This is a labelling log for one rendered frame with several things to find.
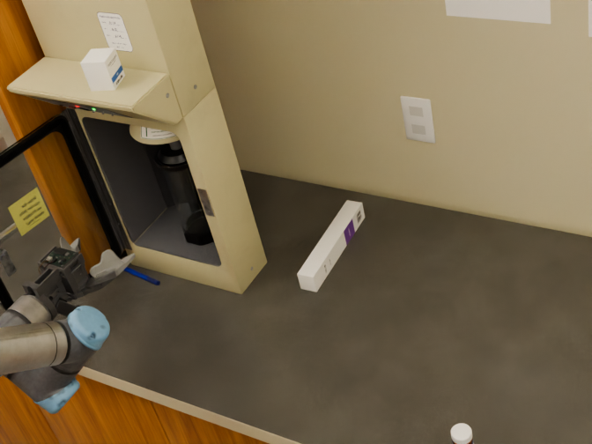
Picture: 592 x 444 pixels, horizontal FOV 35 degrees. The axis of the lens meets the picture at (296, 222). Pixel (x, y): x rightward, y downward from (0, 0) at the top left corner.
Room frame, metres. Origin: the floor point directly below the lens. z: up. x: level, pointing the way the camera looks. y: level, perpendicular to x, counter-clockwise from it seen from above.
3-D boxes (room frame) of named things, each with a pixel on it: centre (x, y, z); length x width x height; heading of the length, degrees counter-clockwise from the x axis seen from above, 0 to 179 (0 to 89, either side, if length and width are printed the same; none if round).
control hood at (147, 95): (1.62, 0.32, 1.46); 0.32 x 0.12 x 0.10; 51
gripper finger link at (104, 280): (1.42, 0.40, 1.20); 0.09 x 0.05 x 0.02; 104
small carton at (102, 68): (1.58, 0.27, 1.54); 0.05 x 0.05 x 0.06; 66
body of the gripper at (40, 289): (1.40, 0.46, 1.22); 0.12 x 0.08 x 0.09; 140
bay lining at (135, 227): (1.76, 0.20, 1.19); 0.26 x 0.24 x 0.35; 51
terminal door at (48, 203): (1.65, 0.52, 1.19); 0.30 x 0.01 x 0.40; 131
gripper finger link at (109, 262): (1.44, 0.36, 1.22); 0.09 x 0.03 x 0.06; 104
